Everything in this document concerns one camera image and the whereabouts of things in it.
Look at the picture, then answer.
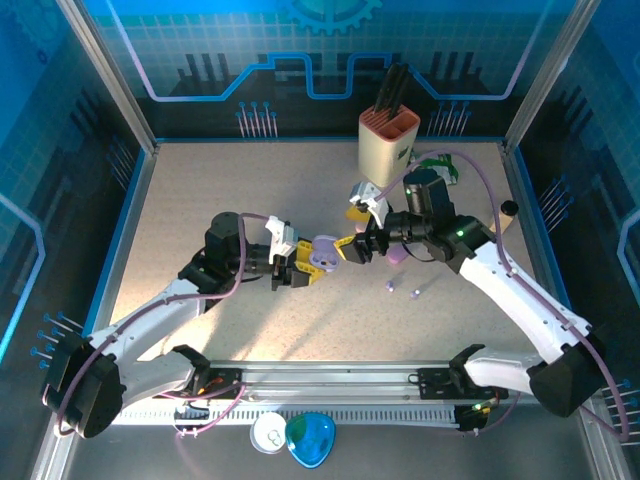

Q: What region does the green snack bag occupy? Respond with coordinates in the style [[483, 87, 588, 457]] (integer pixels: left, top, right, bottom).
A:
[[408, 149, 461, 186]]

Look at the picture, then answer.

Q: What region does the cream knife block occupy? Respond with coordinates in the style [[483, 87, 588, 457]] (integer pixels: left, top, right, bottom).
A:
[[357, 107, 422, 189]]

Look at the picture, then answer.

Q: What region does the black capped spice bottle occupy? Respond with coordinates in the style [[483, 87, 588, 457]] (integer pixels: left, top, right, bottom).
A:
[[492, 199, 521, 236]]

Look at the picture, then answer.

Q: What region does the blue heart-shaped container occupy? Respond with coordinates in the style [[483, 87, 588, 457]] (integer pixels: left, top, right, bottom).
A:
[[283, 411, 338, 470]]

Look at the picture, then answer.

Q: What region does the aluminium table rail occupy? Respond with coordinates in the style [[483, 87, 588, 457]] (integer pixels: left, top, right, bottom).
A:
[[59, 358, 601, 402]]

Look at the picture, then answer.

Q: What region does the black handled knife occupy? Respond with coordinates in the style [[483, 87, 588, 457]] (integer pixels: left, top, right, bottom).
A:
[[387, 63, 413, 122], [373, 62, 401, 114]]

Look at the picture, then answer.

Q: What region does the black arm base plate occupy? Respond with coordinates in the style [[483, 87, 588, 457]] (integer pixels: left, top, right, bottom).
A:
[[151, 366, 247, 402], [416, 366, 510, 402]]

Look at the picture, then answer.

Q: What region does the white slotted cable duct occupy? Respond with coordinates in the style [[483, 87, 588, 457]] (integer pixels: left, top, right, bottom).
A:
[[77, 406, 462, 428]]

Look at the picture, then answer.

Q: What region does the white round pull-ring tin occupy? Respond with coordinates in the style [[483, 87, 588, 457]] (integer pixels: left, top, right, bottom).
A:
[[249, 411, 290, 456]]

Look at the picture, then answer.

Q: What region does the aluminium frame post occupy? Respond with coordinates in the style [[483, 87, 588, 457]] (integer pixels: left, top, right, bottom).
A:
[[501, 0, 602, 151], [55, 0, 161, 155]]

